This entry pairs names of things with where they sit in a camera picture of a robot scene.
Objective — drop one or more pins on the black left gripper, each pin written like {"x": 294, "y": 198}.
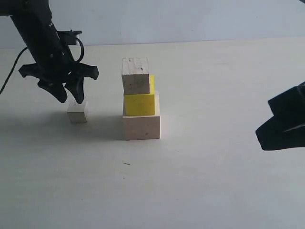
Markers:
{"x": 56, "y": 66}

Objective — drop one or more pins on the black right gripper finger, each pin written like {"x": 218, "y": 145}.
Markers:
{"x": 288, "y": 108}
{"x": 272, "y": 137}

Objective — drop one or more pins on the medium wooden cube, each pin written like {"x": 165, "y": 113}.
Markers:
{"x": 135, "y": 76}

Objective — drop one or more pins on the yellow cube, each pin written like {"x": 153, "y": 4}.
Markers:
{"x": 141, "y": 104}

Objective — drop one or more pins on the large wooden cube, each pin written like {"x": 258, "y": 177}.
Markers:
{"x": 143, "y": 126}

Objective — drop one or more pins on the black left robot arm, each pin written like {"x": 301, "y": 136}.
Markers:
{"x": 33, "y": 20}

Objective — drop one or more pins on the small white wooden cube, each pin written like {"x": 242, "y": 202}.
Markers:
{"x": 77, "y": 113}

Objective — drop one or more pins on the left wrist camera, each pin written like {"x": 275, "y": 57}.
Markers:
{"x": 70, "y": 37}

